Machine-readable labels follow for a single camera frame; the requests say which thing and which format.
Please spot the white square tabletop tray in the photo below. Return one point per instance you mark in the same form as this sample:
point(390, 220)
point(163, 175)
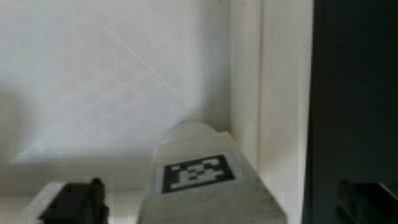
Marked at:
point(117, 66)

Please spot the white leg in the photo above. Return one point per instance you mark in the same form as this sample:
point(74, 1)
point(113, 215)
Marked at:
point(204, 188)

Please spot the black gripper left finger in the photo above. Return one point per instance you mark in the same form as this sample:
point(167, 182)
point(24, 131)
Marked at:
point(67, 204)

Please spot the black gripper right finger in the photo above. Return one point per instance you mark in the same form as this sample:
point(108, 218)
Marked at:
point(366, 203)

